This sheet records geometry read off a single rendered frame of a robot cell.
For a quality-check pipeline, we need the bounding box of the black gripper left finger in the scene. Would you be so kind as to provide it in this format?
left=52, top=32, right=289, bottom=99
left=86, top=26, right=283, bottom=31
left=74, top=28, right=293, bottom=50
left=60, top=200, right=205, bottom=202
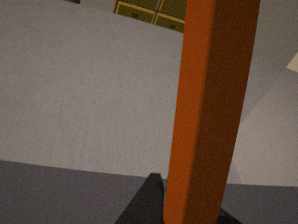
left=113, top=172, right=164, bottom=224

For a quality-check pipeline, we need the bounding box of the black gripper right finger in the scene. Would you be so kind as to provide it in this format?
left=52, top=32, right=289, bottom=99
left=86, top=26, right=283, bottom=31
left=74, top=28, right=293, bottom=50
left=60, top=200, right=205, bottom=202
left=217, top=208, right=241, bottom=224

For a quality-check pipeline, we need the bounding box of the orange handle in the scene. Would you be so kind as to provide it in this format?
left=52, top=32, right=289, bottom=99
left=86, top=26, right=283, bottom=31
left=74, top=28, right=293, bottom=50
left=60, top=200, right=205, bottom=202
left=162, top=0, right=261, bottom=224

